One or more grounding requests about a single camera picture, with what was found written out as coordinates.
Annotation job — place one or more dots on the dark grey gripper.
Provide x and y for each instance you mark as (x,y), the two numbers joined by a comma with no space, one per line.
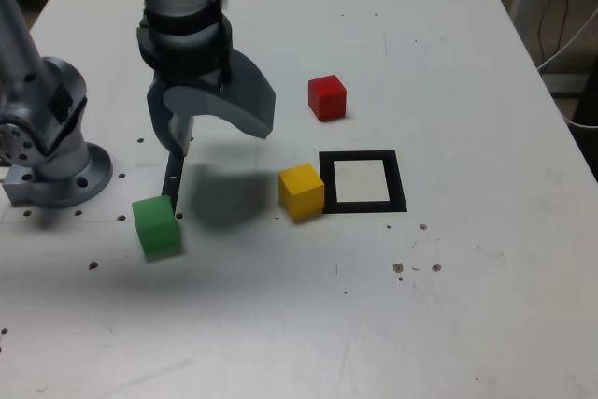
(187,58)

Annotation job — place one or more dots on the red cube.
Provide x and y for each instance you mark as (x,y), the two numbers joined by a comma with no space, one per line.
(327,95)

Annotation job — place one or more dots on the green cube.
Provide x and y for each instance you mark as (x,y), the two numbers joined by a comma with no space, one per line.
(156,228)

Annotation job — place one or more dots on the yellow cube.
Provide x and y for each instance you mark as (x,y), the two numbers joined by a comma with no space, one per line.
(301,193)

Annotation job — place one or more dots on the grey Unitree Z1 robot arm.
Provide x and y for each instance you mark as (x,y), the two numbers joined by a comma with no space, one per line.
(56,137)

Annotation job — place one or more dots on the black tape square outline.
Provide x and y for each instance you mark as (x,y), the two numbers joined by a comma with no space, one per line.
(327,184)

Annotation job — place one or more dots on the black tape strip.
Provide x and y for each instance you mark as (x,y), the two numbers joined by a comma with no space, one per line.
(172,179)

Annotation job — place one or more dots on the grey flat box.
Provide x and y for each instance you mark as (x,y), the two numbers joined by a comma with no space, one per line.
(563,85)

